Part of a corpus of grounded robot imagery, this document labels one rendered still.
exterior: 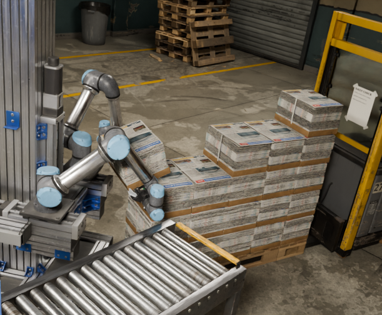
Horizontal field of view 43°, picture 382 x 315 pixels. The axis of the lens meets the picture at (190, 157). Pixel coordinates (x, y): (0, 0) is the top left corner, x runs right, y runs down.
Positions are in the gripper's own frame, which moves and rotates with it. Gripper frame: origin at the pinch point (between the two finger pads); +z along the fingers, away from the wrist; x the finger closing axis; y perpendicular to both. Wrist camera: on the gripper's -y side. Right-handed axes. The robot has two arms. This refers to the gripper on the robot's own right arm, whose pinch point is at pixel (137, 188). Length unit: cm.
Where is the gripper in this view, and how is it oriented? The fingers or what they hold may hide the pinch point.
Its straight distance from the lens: 296.7
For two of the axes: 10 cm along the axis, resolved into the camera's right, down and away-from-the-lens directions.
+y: -1.9, -8.1, -5.5
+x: -8.8, 3.9, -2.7
